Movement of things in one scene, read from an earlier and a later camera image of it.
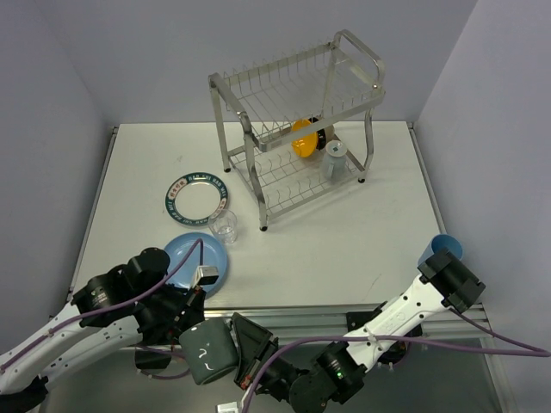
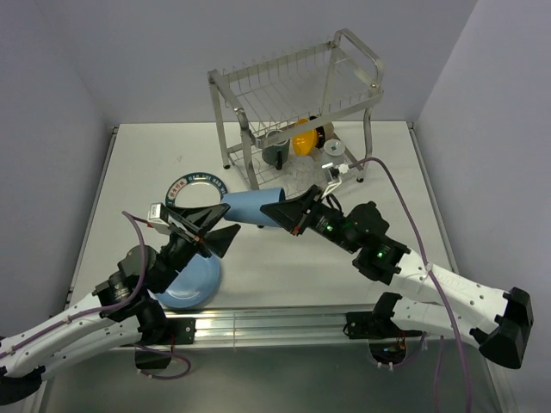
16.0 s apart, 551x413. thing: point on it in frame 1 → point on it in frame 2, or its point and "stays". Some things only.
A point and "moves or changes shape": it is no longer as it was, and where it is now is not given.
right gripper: [252, 340] → [293, 212]
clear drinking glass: [223, 224] moves or changes shape
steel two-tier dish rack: [298, 123] stays
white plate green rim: [193, 197] stays
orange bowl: [307, 144] stays
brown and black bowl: [321, 137] stays
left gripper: [195, 312] → [198, 221]
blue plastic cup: [437, 243] → [245, 206]
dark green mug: [210, 348] → [277, 155]
